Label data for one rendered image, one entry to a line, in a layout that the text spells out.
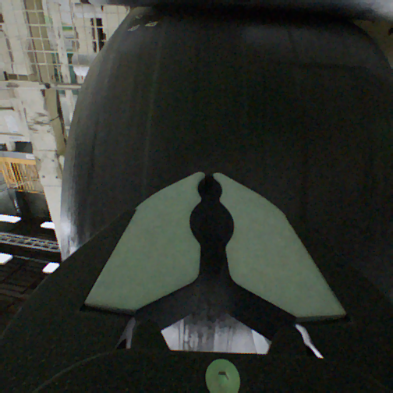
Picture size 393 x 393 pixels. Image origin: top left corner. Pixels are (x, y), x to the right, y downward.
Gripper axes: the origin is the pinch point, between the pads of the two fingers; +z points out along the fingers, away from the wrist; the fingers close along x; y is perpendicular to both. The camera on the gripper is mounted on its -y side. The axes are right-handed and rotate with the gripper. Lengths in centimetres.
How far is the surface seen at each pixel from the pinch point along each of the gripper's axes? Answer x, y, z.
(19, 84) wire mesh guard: -52, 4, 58
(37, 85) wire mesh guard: -47, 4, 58
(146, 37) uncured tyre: -4.7, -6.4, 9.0
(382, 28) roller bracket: 23.5, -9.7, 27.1
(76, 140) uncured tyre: -9.5, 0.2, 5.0
